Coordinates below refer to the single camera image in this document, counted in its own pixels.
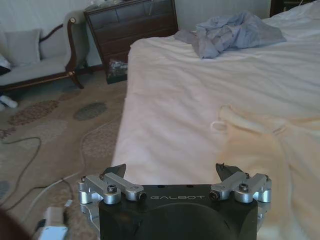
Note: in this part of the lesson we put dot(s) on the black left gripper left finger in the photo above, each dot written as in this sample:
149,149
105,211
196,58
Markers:
113,183

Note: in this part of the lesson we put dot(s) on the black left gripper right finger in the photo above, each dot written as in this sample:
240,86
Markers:
240,186

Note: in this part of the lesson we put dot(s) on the white bed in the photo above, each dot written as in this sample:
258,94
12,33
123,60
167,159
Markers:
215,100

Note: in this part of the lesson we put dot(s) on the cream yellow garment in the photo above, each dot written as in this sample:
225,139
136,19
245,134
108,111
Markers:
277,162

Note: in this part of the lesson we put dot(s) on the white power adapter box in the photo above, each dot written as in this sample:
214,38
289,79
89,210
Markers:
53,222

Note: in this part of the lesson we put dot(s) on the patterned beige carpet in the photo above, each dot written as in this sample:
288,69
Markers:
55,130

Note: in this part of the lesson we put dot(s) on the dark patterned box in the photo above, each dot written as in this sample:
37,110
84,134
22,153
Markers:
116,71

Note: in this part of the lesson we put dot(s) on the white slipper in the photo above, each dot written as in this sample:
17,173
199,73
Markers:
8,102

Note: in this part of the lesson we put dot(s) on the grey upholstered wooden sofa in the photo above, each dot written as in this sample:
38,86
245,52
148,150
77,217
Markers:
42,60

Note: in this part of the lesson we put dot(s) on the light blue crumpled shirt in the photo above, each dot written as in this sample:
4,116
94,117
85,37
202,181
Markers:
232,35

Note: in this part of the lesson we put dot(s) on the dark wooden chest of drawers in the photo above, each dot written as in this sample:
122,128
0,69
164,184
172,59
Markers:
132,30

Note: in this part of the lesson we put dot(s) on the grey square cushion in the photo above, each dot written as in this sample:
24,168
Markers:
23,47

